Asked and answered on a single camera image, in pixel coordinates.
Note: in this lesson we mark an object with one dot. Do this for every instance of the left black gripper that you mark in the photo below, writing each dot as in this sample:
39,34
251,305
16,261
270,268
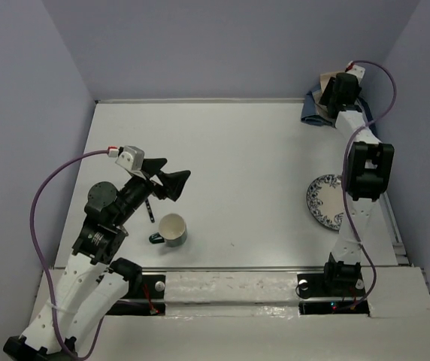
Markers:
174,182

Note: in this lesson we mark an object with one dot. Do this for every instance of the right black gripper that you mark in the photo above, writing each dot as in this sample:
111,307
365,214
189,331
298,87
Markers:
327,95

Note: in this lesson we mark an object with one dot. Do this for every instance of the blue beige checked cloth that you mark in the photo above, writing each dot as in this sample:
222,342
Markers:
313,113

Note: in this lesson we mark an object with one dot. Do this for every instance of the fork with black handle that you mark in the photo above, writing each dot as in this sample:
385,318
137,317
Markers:
149,211

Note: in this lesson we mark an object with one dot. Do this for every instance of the dark green mug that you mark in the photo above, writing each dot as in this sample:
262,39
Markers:
172,231

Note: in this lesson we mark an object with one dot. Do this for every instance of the blue floral plate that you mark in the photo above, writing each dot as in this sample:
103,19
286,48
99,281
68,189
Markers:
324,199

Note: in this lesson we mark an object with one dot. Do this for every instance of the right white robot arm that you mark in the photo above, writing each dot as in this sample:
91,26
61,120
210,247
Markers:
367,164

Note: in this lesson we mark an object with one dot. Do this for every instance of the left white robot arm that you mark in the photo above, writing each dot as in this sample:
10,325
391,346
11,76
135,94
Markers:
94,279

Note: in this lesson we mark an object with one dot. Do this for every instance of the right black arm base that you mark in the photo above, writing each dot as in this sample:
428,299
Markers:
316,299

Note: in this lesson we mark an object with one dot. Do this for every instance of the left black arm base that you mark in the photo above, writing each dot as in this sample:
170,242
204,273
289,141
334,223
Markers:
145,298

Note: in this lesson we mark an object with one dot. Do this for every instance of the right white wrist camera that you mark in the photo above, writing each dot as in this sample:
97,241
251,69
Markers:
355,70

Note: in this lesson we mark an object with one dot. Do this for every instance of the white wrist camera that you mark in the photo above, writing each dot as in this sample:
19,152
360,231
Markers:
130,158
355,70

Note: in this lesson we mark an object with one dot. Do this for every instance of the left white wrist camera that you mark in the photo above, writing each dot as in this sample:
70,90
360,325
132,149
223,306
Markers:
130,158

